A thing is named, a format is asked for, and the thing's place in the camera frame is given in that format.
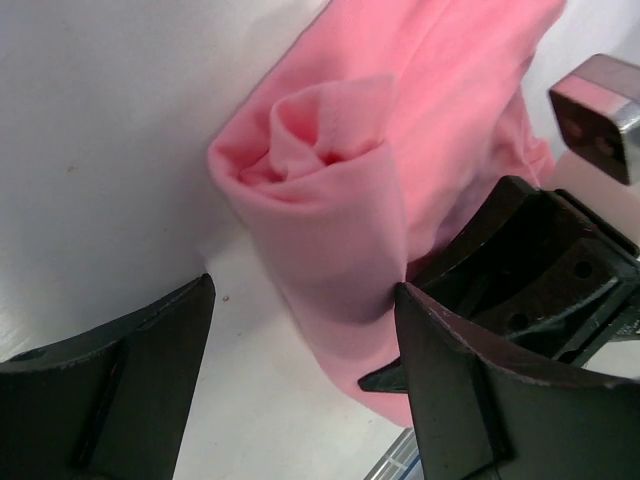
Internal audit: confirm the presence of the pink t shirt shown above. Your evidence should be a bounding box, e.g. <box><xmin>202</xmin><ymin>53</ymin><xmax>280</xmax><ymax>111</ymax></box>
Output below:
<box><xmin>208</xmin><ymin>1</ymin><xmax>564</xmax><ymax>427</ymax></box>

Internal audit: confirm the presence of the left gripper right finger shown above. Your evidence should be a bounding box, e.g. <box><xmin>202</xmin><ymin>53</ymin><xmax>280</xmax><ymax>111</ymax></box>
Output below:
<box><xmin>395</xmin><ymin>283</ymin><xmax>639</xmax><ymax>479</ymax></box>

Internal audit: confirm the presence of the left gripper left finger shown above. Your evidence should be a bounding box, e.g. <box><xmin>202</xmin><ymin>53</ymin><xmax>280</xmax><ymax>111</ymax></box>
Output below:
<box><xmin>1</xmin><ymin>274</ymin><xmax>215</xmax><ymax>479</ymax></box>

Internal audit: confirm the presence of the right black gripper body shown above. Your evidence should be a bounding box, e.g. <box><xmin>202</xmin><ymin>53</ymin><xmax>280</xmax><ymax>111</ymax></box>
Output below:
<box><xmin>357</xmin><ymin>174</ymin><xmax>640</xmax><ymax>394</ymax></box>

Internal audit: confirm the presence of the aluminium front rail frame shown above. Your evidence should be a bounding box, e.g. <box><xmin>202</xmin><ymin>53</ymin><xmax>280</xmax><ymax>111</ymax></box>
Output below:
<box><xmin>364</xmin><ymin>429</ymin><xmax>424</xmax><ymax>480</ymax></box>

